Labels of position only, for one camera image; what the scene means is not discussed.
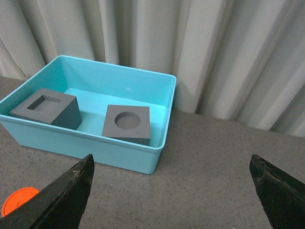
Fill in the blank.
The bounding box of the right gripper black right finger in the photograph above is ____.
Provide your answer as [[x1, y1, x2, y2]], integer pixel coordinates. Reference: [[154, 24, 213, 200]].
[[249, 154, 305, 229]]

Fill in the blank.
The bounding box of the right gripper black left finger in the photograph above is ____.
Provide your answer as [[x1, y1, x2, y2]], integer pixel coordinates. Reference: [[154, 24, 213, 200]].
[[0, 154, 94, 229]]

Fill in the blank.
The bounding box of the light blue plastic box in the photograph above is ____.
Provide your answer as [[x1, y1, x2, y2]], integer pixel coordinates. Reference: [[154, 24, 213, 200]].
[[0, 55, 176, 174]]

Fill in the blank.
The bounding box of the gray block with round hole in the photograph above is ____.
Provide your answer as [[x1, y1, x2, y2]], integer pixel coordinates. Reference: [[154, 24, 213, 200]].
[[102, 105, 151, 146]]

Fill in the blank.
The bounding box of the gray block with square hole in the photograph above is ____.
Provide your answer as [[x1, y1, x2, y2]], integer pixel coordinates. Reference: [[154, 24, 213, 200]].
[[10, 88, 82, 130]]

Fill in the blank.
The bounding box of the orange round disc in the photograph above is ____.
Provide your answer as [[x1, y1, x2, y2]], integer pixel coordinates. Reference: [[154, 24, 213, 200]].
[[1, 187, 39, 217]]

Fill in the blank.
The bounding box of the white pleated curtain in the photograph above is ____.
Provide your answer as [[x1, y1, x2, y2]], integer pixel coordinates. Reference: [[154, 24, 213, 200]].
[[0, 0, 305, 137]]

